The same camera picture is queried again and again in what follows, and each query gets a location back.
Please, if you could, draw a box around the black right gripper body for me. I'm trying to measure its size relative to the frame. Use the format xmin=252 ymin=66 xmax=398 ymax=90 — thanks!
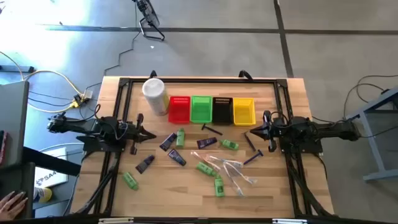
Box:
xmin=263 ymin=110 xmax=283 ymax=153

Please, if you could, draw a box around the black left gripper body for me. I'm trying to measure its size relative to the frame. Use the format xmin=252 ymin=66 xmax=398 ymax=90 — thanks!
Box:
xmin=123 ymin=113 xmax=145 ymax=156

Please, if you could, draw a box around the dark blue shave tube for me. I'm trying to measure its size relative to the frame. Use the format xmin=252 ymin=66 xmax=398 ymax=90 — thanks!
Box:
xmin=167 ymin=149 xmax=187 ymax=167
xmin=159 ymin=133 xmax=178 ymax=152
xmin=135 ymin=154 xmax=155 ymax=175

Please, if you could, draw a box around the green shampoo bottle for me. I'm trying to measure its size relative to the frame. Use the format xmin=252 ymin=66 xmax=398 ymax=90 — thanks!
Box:
xmin=213 ymin=174 xmax=226 ymax=198
xmin=219 ymin=139 xmax=240 ymax=151
xmin=175 ymin=128 xmax=186 ymax=149
xmin=195 ymin=161 xmax=218 ymax=177
xmin=122 ymin=171 xmax=139 ymax=191

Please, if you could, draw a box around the yellow plastic basket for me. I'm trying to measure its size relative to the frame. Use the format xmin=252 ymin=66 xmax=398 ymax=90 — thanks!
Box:
xmin=233 ymin=97 xmax=257 ymax=127

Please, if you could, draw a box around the red plastic basket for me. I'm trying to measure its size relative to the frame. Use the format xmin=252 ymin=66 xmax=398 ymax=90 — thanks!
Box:
xmin=168 ymin=95 xmax=192 ymax=124

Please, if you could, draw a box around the white green wipes canister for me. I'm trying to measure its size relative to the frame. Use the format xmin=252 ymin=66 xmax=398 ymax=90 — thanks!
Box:
xmin=142 ymin=77 xmax=171 ymax=117

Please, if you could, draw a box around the black plastic basket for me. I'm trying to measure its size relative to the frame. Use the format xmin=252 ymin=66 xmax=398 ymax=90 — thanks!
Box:
xmin=211 ymin=96 xmax=234 ymax=126

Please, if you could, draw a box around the black stick item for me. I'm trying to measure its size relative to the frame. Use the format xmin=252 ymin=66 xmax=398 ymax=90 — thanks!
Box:
xmin=201 ymin=123 xmax=224 ymax=136

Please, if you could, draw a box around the purple packet centre right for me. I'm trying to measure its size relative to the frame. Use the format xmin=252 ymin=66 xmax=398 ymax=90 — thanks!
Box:
xmin=197 ymin=136 xmax=218 ymax=150

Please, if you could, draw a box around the green plastic basket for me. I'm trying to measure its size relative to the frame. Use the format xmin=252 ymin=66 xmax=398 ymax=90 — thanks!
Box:
xmin=190 ymin=95 xmax=213 ymax=124

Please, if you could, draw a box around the wrapped red toothbrush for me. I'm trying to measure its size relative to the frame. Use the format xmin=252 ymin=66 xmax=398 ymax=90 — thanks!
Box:
xmin=190 ymin=151 xmax=221 ymax=171

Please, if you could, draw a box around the power strip with yellow plug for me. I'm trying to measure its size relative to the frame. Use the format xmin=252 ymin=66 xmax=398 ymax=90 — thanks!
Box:
xmin=72 ymin=90 xmax=94 ymax=109

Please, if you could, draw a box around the black desk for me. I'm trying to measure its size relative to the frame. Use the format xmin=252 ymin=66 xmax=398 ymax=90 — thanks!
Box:
xmin=0 ymin=145 xmax=82 ymax=219

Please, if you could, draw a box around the white printed box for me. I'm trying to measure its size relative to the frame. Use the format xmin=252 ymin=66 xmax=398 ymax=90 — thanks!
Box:
xmin=33 ymin=147 xmax=69 ymax=188

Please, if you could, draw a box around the yellow white cup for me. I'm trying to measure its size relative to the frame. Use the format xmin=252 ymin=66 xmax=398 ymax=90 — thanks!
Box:
xmin=32 ymin=186 xmax=53 ymax=203

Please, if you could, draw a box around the grey metal table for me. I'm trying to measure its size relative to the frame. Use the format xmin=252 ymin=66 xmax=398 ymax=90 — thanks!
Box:
xmin=344 ymin=86 xmax=398 ymax=182

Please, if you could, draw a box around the black floor fan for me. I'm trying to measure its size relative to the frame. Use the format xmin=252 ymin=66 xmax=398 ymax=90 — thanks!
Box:
xmin=132 ymin=0 xmax=166 ymax=42

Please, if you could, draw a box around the grey computer case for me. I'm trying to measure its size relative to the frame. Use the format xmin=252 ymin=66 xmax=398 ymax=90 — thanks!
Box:
xmin=0 ymin=80 xmax=30 ymax=169

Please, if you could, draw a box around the grey floor power strip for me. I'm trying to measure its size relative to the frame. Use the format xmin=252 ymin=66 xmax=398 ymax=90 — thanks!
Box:
xmin=0 ymin=65 xmax=35 ymax=73

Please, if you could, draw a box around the person's hand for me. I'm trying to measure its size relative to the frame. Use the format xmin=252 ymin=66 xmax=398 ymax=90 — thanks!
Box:
xmin=0 ymin=190 xmax=29 ymax=221

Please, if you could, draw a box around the black aluminium table frame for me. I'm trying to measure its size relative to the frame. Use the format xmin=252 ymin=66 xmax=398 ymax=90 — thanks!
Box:
xmin=76 ymin=77 xmax=335 ymax=218

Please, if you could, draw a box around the silver aluminium bracket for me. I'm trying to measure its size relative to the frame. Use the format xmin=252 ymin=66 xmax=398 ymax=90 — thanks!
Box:
xmin=98 ymin=217 xmax=135 ymax=224
xmin=272 ymin=218 xmax=308 ymax=224

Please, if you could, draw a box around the black fan cable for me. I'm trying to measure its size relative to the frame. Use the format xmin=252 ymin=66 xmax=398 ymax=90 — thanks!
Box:
xmin=103 ymin=30 xmax=141 ymax=77

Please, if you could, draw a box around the black floor cable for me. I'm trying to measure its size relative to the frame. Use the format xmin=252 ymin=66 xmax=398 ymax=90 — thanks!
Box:
xmin=341 ymin=74 xmax=398 ymax=119

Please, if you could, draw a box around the cream floor cable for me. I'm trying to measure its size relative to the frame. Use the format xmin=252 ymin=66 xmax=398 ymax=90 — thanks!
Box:
xmin=0 ymin=51 xmax=85 ymax=113

